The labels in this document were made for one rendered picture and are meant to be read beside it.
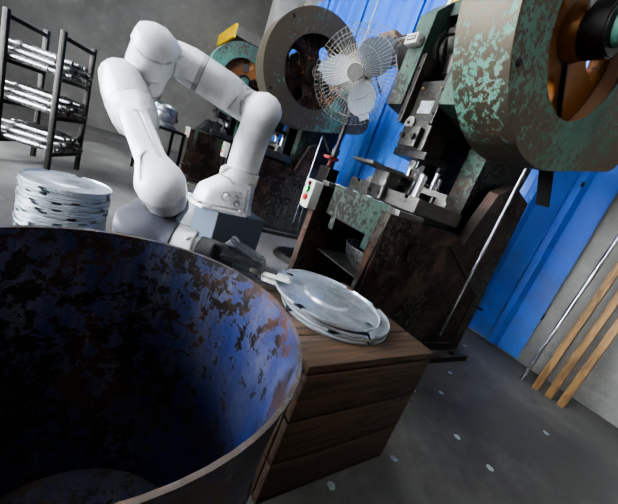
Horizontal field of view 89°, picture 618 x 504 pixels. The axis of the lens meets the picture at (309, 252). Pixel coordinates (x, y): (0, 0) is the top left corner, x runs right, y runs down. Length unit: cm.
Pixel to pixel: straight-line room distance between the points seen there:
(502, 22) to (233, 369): 101
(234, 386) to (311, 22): 250
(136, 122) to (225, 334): 49
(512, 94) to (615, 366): 163
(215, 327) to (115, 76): 63
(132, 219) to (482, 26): 100
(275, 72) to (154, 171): 195
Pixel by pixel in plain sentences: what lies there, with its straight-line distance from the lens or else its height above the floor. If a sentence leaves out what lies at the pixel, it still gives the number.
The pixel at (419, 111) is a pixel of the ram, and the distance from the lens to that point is 153.
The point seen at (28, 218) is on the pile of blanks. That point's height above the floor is 18.
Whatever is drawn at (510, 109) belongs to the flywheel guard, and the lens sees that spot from 110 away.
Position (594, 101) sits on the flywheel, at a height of 124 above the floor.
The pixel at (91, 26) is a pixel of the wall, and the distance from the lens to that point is 775.
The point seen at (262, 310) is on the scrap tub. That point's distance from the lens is 49.
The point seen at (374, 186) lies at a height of 69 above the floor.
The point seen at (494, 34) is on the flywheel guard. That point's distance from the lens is 109.
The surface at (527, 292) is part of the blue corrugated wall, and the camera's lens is 240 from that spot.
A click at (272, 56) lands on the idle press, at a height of 129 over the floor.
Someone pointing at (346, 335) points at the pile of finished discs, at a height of 36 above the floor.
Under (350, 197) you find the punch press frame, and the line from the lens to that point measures 142.
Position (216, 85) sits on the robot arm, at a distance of 106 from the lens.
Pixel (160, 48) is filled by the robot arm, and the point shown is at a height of 81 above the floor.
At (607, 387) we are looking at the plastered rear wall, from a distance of 235.
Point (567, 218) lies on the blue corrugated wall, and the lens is 239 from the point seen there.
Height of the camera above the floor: 67
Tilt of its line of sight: 14 degrees down
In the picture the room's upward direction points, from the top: 20 degrees clockwise
